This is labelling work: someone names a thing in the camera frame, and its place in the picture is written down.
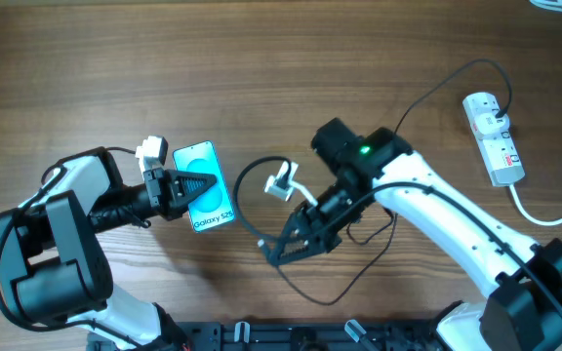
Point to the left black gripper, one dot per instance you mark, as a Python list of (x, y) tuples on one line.
[(167, 192)]

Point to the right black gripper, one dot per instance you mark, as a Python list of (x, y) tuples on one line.
[(318, 242)]

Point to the teal Galaxy smartphone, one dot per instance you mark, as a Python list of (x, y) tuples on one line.
[(212, 206)]

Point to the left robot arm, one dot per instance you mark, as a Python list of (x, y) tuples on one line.
[(54, 274)]

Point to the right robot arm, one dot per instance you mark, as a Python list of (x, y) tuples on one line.
[(520, 280)]

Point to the white charger plug adapter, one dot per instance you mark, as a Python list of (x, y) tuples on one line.
[(487, 124)]

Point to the white power strip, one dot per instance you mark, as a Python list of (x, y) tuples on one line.
[(498, 151)]

